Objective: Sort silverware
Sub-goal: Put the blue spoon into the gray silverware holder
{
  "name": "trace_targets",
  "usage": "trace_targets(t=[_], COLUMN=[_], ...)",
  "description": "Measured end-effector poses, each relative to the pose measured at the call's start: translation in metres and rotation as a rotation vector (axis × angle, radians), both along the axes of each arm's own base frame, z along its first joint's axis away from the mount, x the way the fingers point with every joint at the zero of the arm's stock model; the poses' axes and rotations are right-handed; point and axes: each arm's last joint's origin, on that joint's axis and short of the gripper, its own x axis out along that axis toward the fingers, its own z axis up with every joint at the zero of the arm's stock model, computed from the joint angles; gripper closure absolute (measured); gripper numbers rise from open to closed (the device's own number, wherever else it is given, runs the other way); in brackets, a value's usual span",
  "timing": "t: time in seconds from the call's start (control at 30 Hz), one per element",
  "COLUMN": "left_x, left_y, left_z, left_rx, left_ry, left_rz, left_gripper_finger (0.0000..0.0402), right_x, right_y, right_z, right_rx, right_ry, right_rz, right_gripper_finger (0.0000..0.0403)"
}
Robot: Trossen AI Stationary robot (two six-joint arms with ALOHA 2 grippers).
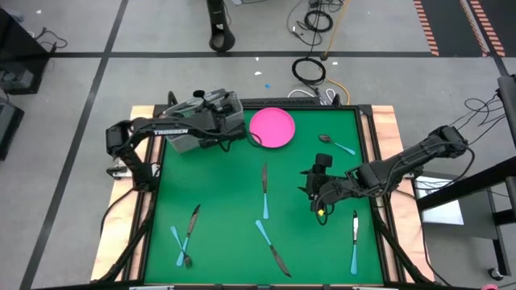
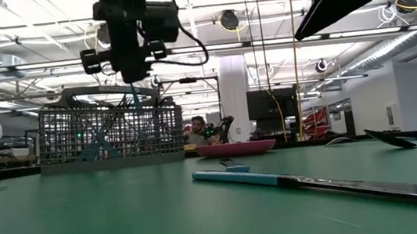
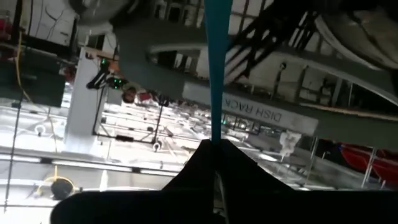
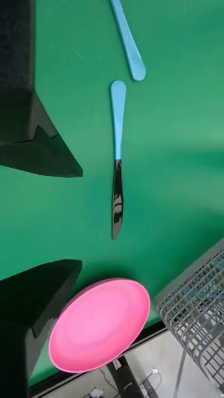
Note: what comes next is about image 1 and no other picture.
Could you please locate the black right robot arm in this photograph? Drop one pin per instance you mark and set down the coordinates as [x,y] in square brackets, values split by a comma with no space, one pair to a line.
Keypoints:
[403,165]

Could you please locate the black cart frame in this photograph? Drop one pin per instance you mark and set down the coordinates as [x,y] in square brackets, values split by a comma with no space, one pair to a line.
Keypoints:
[463,184]

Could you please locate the black table frame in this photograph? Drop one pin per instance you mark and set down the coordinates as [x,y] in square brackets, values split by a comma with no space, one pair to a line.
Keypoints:
[141,262]

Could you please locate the black cabinet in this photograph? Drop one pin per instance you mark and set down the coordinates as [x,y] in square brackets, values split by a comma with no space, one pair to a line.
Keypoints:
[20,52]

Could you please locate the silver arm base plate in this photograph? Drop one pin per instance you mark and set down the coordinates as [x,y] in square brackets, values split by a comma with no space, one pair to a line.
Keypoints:
[121,174]

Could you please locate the black equipment case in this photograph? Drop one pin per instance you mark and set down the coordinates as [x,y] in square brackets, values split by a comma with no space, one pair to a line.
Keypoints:
[8,129]

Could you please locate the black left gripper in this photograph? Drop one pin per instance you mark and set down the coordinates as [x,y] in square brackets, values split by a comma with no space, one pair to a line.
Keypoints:
[221,127]

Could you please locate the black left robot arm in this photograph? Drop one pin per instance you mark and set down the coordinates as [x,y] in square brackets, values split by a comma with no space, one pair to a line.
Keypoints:
[169,131]

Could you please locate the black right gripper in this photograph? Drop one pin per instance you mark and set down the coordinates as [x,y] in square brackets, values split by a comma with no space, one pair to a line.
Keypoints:
[330,189]

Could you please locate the green table mat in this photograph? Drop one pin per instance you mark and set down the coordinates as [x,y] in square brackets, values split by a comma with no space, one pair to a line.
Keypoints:
[217,258]

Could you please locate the small yellow tag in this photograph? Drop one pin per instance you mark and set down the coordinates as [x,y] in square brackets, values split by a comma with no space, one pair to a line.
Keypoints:
[321,212]

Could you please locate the striped-edge black floor mat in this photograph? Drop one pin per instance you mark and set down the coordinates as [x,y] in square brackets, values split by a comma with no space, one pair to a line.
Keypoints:
[451,24]
[506,16]

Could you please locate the pink plastic plate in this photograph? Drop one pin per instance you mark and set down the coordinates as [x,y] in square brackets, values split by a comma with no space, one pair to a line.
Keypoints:
[274,129]

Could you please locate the black floor stand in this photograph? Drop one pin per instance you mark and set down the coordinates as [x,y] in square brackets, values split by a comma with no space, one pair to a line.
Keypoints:
[217,12]

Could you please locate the black caster wheel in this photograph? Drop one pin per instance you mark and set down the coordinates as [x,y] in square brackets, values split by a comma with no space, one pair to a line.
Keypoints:
[495,274]

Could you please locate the small pink object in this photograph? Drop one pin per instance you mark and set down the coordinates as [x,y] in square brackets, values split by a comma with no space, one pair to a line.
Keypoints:
[489,287]

